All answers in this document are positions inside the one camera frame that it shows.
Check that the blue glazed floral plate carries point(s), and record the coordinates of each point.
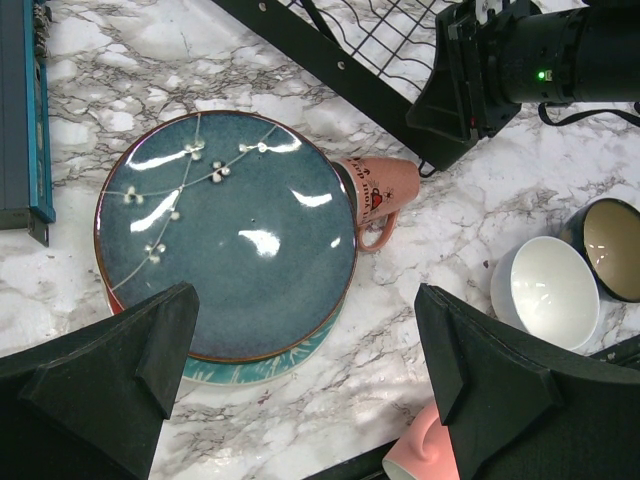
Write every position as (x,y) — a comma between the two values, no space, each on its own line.
(245,209)

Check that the teal patterned bottom plate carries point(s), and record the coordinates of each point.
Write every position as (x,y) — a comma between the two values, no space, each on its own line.
(234,374)

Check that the dark grey flat box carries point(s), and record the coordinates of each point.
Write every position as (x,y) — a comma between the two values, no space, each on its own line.
(26,183)

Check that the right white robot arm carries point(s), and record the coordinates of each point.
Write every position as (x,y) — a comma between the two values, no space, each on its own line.
(583,55)

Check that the white bowl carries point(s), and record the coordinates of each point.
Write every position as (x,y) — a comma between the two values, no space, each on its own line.
(546,289)

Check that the dark bowl beige inside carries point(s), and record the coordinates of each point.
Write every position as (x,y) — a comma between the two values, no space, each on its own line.
(606,234)

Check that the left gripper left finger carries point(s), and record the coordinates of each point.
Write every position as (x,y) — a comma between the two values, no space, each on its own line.
(90,404)

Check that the plain pink mug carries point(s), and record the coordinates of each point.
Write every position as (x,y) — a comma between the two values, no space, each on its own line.
(424,451)

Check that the black wire dish rack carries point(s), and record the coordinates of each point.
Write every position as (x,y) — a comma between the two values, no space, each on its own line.
(376,56)

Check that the orange middle plate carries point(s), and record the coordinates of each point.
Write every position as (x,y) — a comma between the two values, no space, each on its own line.
(113,303)

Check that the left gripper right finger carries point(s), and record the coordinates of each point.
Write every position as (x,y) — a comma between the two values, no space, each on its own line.
(517,407)

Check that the black mounting rail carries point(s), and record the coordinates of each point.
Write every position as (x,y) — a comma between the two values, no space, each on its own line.
(368,465)

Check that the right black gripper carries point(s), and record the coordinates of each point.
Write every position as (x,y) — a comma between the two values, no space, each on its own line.
(463,101)

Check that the printed salmon coffee mug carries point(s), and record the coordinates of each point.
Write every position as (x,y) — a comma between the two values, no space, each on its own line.
(378,187)

